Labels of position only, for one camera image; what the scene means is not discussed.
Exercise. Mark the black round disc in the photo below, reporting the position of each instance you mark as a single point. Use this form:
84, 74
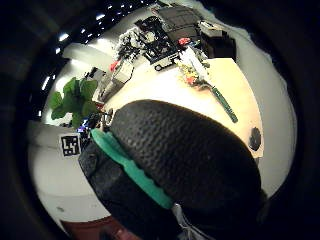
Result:
255, 138

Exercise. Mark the wrapped flower bouquet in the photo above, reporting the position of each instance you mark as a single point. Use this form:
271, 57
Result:
196, 73

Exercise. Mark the small red object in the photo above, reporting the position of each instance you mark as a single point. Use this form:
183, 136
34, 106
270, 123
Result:
114, 65
184, 41

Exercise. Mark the black box with white top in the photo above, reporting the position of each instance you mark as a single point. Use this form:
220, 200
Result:
218, 41

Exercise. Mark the printed black marker tag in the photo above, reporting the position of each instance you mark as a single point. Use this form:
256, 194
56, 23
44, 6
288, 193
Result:
70, 145

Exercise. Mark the white cluttered equipment rack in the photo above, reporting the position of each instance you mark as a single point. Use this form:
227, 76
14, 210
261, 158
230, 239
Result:
128, 43

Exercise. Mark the green leafy potted plant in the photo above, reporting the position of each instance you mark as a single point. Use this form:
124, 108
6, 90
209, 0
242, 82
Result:
75, 98

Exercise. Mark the dark grey panel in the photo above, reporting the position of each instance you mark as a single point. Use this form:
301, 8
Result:
178, 21

